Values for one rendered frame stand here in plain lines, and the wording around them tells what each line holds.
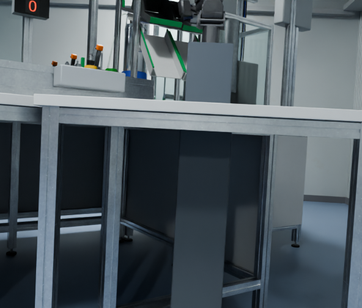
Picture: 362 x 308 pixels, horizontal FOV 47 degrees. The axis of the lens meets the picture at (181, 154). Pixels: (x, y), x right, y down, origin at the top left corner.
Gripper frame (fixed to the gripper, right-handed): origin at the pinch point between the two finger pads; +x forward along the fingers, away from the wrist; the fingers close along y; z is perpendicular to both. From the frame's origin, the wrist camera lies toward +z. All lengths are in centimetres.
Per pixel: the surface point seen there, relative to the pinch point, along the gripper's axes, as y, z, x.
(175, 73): 9.8, -23.5, 3.2
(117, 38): 21.9, -0.5, 26.7
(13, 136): 50, -22, 123
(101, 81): 48, -34, -13
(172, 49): 7.1, -11.5, 7.8
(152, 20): 19.7, -4.8, -0.8
